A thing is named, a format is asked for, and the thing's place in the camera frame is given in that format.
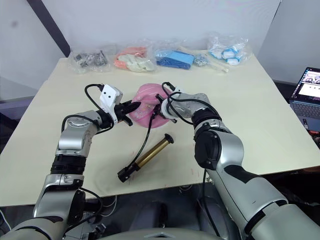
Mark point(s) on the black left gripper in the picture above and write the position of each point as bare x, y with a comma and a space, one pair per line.
121, 111

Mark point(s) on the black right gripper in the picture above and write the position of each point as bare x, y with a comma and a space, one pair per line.
159, 107

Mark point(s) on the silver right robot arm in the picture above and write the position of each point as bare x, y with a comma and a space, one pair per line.
225, 150

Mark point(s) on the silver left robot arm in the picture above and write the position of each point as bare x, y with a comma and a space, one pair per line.
75, 136

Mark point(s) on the brass hand pump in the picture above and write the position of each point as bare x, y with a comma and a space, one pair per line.
151, 153

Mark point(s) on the bag of orange cream parts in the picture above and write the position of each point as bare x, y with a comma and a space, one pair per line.
132, 61

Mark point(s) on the bag of small metal parts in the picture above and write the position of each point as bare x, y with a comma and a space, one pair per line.
200, 60

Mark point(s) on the bag of black parts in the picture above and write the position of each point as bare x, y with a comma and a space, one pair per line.
91, 59

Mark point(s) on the bag of cream sticks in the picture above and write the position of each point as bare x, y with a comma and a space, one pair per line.
220, 65

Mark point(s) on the bag of blue white parts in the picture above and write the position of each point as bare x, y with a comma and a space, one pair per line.
228, 52

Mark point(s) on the dark diagonal beam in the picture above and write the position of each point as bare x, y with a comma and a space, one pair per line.
53, 30

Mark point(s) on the open laptop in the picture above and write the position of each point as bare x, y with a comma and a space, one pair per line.
306, 105

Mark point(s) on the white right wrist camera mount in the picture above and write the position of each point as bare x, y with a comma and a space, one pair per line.
165, 110

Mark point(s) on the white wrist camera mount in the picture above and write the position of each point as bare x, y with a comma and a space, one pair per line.
165, 110
110, 96

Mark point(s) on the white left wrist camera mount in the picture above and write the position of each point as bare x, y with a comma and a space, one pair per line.
110, 96

